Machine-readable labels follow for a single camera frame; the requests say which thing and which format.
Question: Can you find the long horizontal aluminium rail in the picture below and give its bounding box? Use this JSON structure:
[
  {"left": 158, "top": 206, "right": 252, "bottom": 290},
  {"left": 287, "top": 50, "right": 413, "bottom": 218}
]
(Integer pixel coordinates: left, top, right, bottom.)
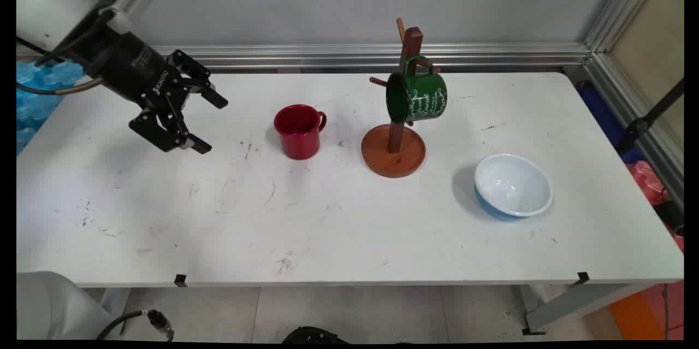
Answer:
[{"left": 16, "top": 42, "right": 593, "bottom": 72}]

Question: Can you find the red enamel mug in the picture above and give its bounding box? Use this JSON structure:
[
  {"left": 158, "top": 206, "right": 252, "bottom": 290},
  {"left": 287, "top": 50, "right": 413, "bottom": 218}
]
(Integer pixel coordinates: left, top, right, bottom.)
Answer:
[{"left": 274, "top": 104, "right": 328, "bottom": 161}]

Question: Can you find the brown wooden mug tree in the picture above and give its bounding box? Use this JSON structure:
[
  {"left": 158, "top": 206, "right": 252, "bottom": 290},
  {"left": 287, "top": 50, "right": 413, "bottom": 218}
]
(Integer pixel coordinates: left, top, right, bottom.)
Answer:
[{"left": 360, "top": 17, "right": 442, "bottom": 179}]

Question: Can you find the aluminium corner frame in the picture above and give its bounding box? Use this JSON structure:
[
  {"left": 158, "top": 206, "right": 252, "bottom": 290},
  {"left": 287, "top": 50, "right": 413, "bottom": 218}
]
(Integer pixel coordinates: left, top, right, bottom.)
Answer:
[{"left": 583, "top": 0, "right": 684, "bottom": 209}]

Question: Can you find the orange floor mat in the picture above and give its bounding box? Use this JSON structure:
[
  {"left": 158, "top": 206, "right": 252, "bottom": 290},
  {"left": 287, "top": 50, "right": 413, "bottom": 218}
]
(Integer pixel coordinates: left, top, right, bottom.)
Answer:
[{"left": 609, "top": 282, "right": 684, "bottom": 341}]

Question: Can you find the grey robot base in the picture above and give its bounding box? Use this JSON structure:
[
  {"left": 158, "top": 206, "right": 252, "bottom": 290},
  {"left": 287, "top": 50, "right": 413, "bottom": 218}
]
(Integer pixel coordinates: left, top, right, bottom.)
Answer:
[{"left": 16, "top": 271, "right": 133, "bottom": 341}]

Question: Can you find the green enamel mug white lettering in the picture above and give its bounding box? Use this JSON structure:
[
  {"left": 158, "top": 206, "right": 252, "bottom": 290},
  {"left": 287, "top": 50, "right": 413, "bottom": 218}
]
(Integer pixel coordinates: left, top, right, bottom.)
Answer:
[{"left": 386, "top": 55, "right": 448, "bottom": 125}]

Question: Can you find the white bowl blue outside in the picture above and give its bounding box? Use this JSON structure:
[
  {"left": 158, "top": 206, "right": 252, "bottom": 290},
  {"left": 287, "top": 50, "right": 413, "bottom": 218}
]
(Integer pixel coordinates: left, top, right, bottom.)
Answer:
[{"left": 474, "top": 153, "right": 553, "bottom": 222}]

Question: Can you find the black tripod pole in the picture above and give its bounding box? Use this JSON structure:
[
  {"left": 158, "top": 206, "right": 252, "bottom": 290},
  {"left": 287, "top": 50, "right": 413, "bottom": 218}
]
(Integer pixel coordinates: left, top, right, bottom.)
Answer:
[{"left": 617, "top": 79, "right": 684, "bottom": 154}]

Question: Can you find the black cable with metal tip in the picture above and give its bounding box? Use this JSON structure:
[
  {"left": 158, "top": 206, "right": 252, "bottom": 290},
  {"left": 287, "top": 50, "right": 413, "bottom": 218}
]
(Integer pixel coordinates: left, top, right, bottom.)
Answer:
[{"left": 16, "top": 76, "right": 104, "bottom": 96}]

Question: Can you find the black round floor object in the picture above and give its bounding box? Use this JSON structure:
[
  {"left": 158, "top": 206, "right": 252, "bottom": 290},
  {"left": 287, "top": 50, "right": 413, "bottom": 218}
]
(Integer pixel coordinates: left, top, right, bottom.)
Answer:
[{"left": 281, "top": 326, "right": 351, "bottom": 345}]

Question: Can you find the grey table leg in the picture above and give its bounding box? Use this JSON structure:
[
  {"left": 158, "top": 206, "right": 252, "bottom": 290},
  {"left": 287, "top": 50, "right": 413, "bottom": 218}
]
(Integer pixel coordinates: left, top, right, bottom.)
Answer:
[{"left": 519, "top": 283, "right": 653, "bottom": 335}]

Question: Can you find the black camera cable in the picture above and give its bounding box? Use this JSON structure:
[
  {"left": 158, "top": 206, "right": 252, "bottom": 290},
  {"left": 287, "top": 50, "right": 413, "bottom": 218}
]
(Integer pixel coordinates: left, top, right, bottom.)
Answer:
[{"left": 16, "top": 8, "right": 107, "bottom": 67}]

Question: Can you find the blue plastic bag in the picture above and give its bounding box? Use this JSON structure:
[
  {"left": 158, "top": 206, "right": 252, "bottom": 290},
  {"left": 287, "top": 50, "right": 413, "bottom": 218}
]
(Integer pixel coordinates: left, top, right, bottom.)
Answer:
[{"left": 16, "top": 61, "right": 86, "bottom": 156}]

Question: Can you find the beige partition panel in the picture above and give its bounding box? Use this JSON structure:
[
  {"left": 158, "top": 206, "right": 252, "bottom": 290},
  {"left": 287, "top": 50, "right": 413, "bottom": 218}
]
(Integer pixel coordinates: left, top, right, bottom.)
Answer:
[{"left": 609, "top": 0, "right": 684, "bottom": 149}]

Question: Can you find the blue plastic bin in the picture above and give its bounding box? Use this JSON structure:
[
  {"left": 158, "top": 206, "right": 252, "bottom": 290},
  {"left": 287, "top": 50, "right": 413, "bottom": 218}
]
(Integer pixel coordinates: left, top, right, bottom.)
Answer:
[{"left": 576, "top": 82, "right": 646, "bottom": 164}]

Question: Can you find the black floor cable with connector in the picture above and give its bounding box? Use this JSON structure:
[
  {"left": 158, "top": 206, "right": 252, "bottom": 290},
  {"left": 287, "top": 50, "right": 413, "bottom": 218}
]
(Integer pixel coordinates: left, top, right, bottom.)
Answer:
[{"left": 97, "top": 309, "right": 176, "bottom": 342}]

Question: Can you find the red plastic bag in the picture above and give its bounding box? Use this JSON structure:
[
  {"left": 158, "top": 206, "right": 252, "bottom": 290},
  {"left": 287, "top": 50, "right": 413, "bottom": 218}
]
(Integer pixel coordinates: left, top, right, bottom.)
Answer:
[{"left": 625, "top": 161, "right": 670, "bottom": 206}]

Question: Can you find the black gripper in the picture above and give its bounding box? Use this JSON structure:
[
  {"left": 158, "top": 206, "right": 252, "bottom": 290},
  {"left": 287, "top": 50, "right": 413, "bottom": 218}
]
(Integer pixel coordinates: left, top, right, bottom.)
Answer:
[{"left": 61, "top": 26, "right": 229, "bottom": 155}]

